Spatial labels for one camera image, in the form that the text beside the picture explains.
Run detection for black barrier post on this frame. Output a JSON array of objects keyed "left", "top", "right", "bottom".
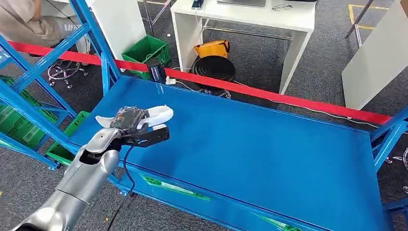
[{"left": 146, "top": 58, "right": 167, "bottom": 85}]

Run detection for chrome chair base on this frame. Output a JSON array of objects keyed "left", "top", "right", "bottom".
[
  {"left": 385, "top": 148, "right": 408, "bottom": 194},
  {"left": 48, "top": 60, "right": 90, "bottom": 90}
]

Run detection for white panel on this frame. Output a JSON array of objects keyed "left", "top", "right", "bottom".
[{"left": 90, "top": 0, "right": 147, "bottom": 62}]

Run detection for white desk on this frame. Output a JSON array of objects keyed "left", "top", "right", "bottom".
[{"left": 170, "top": 0, "right": 317, "bottom": 95}]

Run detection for person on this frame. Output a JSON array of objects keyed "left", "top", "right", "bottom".
[{"left": 0, "top": 0, "right": 91, "bottom": 55}]

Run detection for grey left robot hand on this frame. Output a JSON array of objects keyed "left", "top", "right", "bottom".
[{"left": 110, "top": 106, "right": 151, "bottom": 135}]

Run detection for green plastic crate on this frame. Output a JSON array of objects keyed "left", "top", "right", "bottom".
[
  {"left": 44, "top": 110, "right": 91, "bottom": 167},
  {"left": 121, "top": 35, "right": 171, "bottom": 80},
  {"left": 253, "top": 213, "right": 304, "bottom": 231},
  {"left": 141, "top": 174, "right": 212, "bottom": 202},
  {"left": 0, "top": 76, "right": 59, "bottom": 150}
]

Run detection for red barrier belt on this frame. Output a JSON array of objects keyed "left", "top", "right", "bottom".
[{"left": 8, "top": 40, "right": 391, "bottom": 126}]

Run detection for dark metal pole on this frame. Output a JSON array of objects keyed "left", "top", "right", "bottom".
[{"left": 345, "top": 0, "right": 374, "bottom": 39}]

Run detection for grey metal stand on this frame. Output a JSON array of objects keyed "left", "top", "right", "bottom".
[{"left": 141, "top": 0, "right": 176, "bottom": 36}]

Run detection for blue steel shelf rack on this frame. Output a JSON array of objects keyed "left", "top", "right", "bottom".
[
  {"left": 0, "top": 105, "right": 61, "bottom": 170},
  {"left": 0, "top": 0, "right": 408, "bottom": 231}
]

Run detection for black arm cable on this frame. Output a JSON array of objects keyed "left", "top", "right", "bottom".
[{"left": 106, "top": 145, "right": 136, "bottom": 231}]

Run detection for eyeglasses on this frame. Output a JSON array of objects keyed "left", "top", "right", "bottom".
[{"left": 271, "top": 3, "right": 293, "bottom": 12}]

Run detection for grey laptop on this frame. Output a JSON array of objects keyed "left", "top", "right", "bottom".
[{"left": 217, "top": 0, "right": 267, "bottom": 8}]

